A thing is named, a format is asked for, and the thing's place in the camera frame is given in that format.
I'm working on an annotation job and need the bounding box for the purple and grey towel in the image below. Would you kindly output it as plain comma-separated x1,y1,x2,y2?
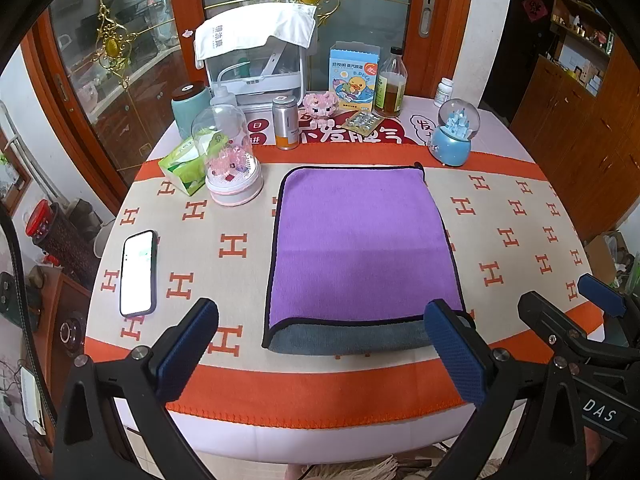
262,164,473,356

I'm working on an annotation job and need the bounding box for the cardboard box on floor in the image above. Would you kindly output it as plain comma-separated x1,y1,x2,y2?
585,231,634,288

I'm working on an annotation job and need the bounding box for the smartphone with dark case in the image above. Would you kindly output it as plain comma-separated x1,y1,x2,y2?
119,230,157,318

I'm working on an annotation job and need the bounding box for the brown wooden cabinet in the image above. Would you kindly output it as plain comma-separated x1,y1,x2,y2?
510,0,639,240

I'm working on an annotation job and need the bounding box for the blue castle snow globe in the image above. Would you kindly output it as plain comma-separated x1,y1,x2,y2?
427,99,480,167

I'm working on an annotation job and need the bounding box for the red lidded jar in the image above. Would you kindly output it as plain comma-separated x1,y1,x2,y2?
25,200,54,237

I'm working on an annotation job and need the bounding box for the small white pill bottle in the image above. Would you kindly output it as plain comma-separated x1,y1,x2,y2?
434,77,454,107

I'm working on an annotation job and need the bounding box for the orange patterned table cloth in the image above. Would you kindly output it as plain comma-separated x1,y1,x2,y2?
85,98,602,463

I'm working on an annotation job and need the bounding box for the pill blister pack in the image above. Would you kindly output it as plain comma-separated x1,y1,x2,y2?
343,110,383,138

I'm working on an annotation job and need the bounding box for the glass bottle brown liquid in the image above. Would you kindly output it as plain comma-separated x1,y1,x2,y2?
373,47,408,117

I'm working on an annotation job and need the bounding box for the pink plush toy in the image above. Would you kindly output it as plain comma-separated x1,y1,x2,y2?
303,91,338,119

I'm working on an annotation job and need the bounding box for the green tissue pack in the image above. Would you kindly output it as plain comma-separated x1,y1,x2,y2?
158,138,205,196

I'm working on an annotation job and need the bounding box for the pink flower glass dome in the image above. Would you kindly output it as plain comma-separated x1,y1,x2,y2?
191,104,264,207

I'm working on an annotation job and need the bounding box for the blue duck cardboard box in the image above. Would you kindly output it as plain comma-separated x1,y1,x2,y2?
329,41,381,112

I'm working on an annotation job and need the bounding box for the silver orange metal can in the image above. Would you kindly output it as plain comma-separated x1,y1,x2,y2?
272,96,299,150

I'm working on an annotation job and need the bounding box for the teal cylindrical canister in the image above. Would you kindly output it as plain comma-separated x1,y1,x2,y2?
171,81,212,140

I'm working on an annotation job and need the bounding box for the white plastic appliance box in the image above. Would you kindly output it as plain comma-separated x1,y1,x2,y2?
204,37,307,112

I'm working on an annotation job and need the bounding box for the wooden glass sliding door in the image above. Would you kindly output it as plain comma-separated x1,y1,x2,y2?
22,0,471,209

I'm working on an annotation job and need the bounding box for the silver door handle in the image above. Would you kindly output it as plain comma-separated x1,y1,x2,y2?
419,0,435,38

